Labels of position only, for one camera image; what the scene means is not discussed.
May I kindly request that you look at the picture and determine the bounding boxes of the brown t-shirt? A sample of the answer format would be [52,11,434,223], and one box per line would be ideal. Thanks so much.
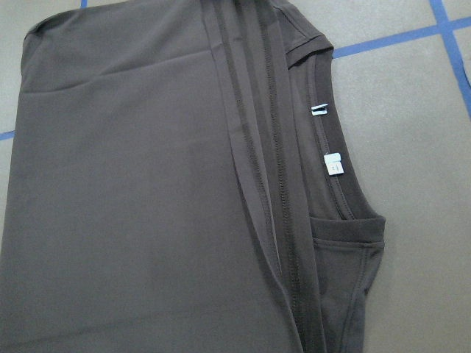
[1,1,385,352]

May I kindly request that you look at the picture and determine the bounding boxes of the blue tape line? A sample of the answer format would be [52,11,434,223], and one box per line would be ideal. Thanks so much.
[333,17,470,59]
[429,1,470,94]

